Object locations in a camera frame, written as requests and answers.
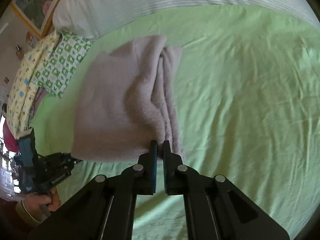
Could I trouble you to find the beige fleece sweater brown cuffs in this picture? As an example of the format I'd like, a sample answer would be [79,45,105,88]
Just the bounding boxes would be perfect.
[71,35,183,162]

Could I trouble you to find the person's left hand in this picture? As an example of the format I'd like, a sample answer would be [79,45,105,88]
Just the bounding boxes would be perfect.
[23,187,61,219]

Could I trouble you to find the yellow patterned cloth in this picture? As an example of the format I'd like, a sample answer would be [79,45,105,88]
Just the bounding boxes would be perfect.
[6,31,61,139]

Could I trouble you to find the green white patterned cloth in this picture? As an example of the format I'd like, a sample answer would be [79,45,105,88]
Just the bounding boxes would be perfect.
[31,29,92,98]

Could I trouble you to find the light green bed sheet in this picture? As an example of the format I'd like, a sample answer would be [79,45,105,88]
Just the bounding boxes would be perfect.
[32,5,319,239]

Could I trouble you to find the gold framed landscape painting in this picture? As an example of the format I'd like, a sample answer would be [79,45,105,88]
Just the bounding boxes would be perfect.
[10,0,60,38]

